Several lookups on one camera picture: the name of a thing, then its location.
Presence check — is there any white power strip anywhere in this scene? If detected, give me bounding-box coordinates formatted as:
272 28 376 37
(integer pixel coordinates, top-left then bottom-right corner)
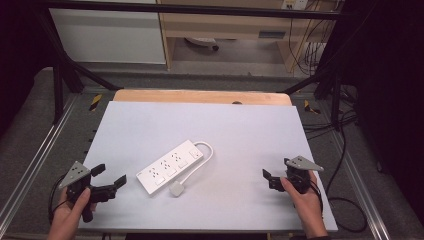
135 139 205 196

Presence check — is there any black floor cable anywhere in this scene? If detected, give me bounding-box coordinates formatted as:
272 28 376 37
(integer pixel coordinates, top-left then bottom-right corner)
301 109 369 234

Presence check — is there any yellow black tape mark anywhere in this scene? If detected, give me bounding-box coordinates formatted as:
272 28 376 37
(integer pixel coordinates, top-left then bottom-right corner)
302 99 322 115
88 93 104 113

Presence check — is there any person's left hand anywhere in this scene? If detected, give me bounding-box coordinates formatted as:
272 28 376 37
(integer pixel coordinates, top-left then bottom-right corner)
47 187 98 240

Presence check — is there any white power strip cable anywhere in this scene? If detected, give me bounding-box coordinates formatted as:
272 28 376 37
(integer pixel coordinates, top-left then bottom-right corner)
179 141 215 185

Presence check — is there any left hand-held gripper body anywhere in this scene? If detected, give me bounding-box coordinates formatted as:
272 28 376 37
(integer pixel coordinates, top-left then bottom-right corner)
58 161 100 224

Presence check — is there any white plug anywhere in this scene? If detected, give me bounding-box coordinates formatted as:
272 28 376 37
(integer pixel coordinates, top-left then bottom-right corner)
168 181 186 198

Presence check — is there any white work board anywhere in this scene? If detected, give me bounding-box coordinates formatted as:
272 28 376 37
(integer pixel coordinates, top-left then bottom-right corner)
78 101 339 233

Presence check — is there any white wall socket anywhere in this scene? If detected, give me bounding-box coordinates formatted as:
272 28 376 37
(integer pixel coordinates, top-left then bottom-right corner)
281 0 310 11

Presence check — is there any aluminium floor rail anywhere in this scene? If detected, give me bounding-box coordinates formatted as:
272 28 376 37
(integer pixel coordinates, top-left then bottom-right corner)
293 95 392 240
0 94 82 232

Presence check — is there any bundle of hanging cables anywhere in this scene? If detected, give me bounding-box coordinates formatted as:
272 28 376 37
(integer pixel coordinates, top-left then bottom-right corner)
287 0 338 77

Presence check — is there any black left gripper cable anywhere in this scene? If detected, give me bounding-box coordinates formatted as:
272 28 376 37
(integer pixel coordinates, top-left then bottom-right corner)
47 173 68 226

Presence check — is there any white chair base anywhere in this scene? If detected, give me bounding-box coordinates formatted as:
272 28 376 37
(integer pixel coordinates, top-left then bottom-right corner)
183 36 221 52

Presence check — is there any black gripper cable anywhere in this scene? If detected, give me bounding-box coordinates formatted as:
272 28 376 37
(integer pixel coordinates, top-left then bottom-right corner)
47 173 68 226
309 179 325 218

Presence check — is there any wooden table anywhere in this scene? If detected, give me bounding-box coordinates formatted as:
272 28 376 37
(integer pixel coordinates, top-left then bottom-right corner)
112 88 293 107

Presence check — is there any black curtain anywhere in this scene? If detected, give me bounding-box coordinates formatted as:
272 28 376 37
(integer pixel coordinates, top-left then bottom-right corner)
339 0 424 228
0 0 58 138

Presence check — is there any black metal frame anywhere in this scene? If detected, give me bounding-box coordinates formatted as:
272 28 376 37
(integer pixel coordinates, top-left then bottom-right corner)
33 0 355 132

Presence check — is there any white cabinet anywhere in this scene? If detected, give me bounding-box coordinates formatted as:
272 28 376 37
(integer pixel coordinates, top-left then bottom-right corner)
48 0 167 65

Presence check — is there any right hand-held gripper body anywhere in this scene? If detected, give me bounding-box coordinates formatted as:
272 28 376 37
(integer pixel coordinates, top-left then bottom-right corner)
283 155 325 195

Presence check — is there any light wooden desk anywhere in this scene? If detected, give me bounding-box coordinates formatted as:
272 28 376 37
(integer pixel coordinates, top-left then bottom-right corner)
156 0 345 73

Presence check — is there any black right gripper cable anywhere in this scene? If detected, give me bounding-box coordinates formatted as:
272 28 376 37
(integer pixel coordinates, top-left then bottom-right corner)
309 179 325 218

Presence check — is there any person's right hand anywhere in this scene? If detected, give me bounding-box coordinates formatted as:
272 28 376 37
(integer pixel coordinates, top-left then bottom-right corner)
279 170 330 234

